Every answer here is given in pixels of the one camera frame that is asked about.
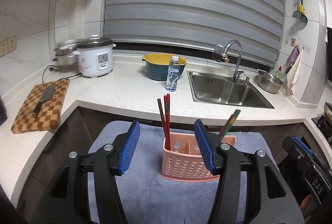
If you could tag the hanging purple cloth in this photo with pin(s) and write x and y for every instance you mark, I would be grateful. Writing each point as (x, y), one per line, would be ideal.
(292, 59)

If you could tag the gold lidded pot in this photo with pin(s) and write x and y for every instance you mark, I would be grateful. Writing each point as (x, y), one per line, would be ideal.
(327, 109)

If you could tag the black cleaver knife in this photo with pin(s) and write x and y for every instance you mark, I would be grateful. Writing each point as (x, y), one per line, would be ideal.
(47, 94)

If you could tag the person's right hand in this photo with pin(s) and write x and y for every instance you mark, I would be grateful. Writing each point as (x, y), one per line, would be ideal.
(303, 208)

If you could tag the hanging kitchen utensils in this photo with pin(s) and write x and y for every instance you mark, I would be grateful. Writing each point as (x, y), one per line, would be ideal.
(300, 11)

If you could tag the green dish soap bottle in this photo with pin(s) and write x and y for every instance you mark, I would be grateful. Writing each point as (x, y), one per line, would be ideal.
(278, 73)

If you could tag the hanging cream towel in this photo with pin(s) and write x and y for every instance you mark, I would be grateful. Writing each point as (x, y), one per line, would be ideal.
(293, 74)

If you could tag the stainless steamer pot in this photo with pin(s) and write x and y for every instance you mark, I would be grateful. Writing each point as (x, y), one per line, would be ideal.
(64, 52)

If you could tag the wall power socket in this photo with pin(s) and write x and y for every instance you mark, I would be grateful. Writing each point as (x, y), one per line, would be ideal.
(8, 46)

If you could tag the white rice cooker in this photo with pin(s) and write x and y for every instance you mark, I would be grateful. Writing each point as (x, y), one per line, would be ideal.
(95, 56)

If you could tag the grey window blind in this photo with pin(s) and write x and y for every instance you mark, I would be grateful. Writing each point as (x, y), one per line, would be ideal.
(200, 24)

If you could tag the clear water bottle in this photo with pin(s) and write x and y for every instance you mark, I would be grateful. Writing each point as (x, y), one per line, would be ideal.
(173, 74)

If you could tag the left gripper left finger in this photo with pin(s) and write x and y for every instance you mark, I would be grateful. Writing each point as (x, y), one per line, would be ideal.
(66, 198)

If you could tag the checkered wooden cutting board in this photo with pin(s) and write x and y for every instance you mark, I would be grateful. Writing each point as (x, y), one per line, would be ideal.
(46, 116)

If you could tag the teal and yellow bowl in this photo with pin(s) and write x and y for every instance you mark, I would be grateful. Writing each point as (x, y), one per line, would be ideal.
(157, 65)

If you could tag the grey-blue plush table cloth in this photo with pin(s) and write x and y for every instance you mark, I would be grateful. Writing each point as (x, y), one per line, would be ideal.
(148, 198)

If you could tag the stainless steel bowl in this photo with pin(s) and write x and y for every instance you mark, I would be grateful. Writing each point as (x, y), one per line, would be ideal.
(268, 82)

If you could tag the stainless steel sink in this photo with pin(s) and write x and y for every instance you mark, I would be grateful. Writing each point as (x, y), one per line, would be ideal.
(210, 88)

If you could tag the pink perforated utensil holder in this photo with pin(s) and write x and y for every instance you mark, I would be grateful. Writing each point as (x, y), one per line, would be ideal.
(183, 161)

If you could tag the bright red chopstick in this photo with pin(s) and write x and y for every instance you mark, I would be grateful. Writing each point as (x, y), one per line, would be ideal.
(167, 121)
(226, 127)

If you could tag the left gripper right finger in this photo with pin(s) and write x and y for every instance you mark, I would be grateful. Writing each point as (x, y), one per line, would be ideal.
(269, 199)

